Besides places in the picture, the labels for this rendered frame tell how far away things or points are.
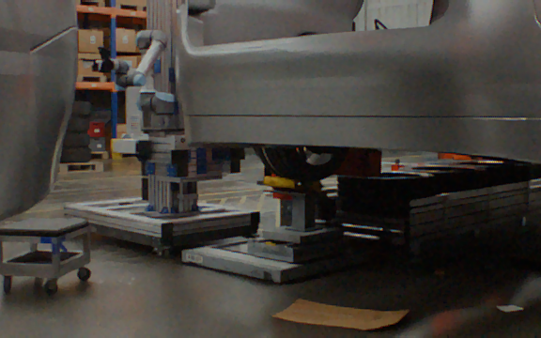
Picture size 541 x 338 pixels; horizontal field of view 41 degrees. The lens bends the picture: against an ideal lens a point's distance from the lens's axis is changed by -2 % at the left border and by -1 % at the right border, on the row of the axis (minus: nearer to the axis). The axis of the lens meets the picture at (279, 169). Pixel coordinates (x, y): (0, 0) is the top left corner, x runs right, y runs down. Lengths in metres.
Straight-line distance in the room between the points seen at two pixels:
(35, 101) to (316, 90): 1.69
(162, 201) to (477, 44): 3.16
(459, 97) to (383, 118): 0.31
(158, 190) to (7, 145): 4.02
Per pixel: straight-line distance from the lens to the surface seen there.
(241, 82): 3.09
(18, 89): 1.24
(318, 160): 4.44
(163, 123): 4.84
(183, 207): 5.21
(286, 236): 4.26
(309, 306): 3.53
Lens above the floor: 0.92
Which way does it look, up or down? 4 degrees down
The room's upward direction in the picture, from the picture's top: straight up
